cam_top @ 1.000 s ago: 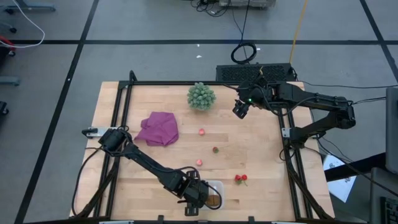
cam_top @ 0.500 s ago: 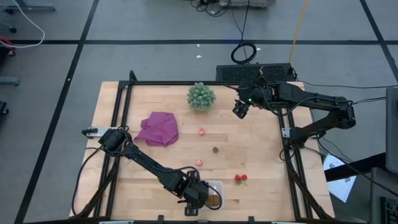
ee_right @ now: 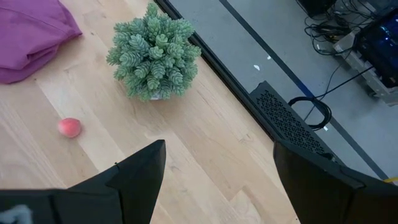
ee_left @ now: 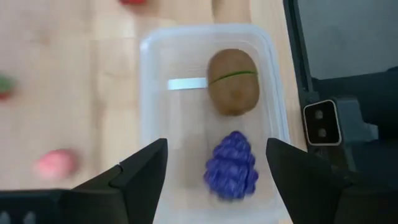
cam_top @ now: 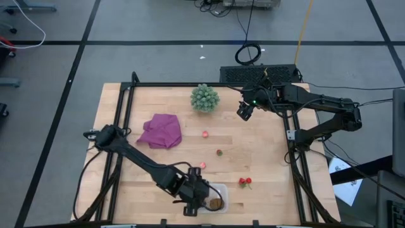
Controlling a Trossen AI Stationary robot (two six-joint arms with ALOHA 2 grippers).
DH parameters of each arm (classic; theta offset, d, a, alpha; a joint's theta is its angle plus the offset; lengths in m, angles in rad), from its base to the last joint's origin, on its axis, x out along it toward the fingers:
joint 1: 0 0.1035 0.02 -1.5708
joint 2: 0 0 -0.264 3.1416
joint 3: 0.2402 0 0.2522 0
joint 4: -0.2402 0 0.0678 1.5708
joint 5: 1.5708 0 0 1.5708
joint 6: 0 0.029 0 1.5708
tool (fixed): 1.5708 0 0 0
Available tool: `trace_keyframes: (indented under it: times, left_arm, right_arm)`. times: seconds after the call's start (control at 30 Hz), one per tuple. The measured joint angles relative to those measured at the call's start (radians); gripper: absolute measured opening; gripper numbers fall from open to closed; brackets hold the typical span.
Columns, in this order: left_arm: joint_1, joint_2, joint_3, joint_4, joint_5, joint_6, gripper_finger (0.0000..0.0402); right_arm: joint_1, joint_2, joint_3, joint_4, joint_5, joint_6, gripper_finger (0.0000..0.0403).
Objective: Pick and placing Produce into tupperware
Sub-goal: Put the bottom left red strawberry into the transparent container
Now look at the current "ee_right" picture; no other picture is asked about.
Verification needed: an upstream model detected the black equipment box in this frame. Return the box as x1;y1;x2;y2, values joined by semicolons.
295;0;338;18

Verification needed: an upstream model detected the tangle of black cables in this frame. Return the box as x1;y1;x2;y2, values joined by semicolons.
303;0;361;57

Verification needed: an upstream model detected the dark computer with blue light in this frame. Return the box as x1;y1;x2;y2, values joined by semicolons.
354;11;398;88

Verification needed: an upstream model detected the black perforated metal box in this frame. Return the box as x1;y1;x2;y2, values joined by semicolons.
249;80;346;166

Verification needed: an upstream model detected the green artificial succulent plant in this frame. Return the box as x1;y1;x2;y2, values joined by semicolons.
105;2;202;102

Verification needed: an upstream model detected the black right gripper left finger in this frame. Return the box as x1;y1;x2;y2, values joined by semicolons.
0;139;167;224

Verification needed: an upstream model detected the purple folded cloth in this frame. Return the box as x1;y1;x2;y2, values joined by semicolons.
0;0;83;85

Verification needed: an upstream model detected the pink toy peach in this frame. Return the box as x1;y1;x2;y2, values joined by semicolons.
57;117;83;139

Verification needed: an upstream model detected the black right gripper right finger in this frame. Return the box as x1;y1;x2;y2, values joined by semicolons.
273;139;398;224

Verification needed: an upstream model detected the coiled black cable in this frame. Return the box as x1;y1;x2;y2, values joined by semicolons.
287;65;374;131

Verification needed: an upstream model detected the black aluminium table frame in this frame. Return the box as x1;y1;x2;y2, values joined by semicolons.
154;0;282;147

